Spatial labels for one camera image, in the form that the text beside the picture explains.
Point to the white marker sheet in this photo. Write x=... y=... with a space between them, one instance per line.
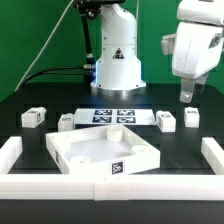
x=85 y=116

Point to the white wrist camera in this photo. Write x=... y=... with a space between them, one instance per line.
x=167 y=44

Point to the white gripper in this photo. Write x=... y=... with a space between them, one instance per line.
x=197 y=50

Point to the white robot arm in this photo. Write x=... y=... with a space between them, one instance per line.
x=118 y=70

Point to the white U-shaped fence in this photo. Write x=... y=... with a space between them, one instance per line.
x=127 y=187

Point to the white square tabletop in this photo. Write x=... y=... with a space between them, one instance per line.
x=101 y=151

